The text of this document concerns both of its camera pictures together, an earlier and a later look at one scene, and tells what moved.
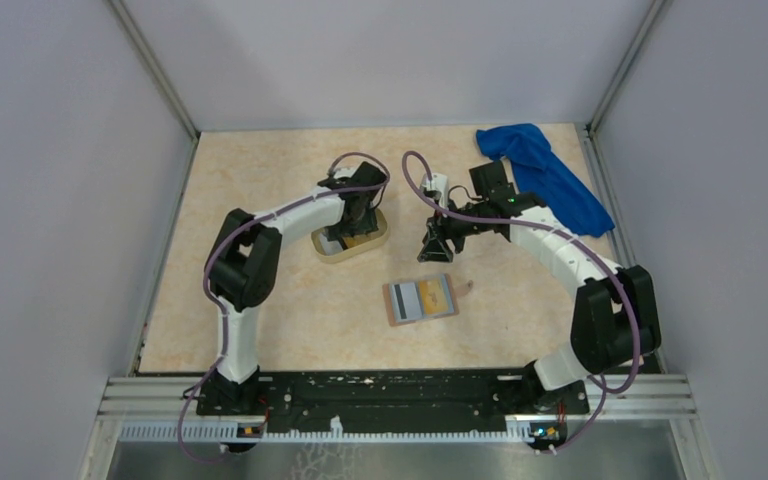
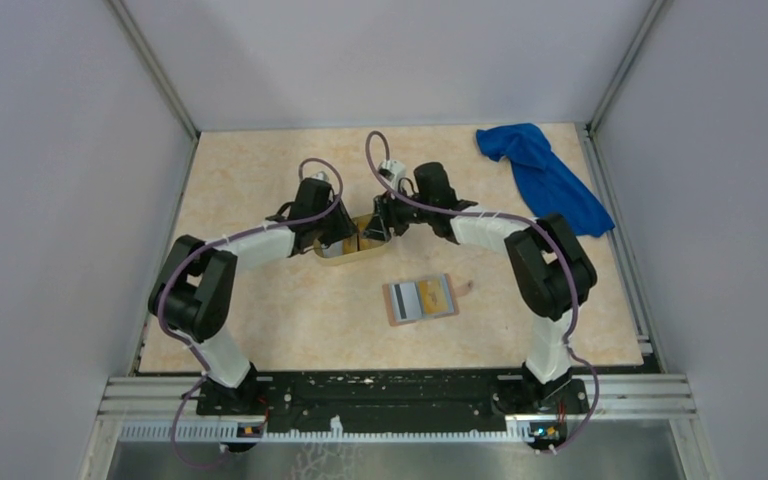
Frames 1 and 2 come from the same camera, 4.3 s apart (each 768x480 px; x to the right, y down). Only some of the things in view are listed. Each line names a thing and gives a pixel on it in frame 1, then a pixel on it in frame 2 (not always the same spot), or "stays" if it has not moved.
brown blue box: [434, 296] stays
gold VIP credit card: [433, 297] stays
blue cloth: [540, 172] stays
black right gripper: [435, 247] to [384, 218]
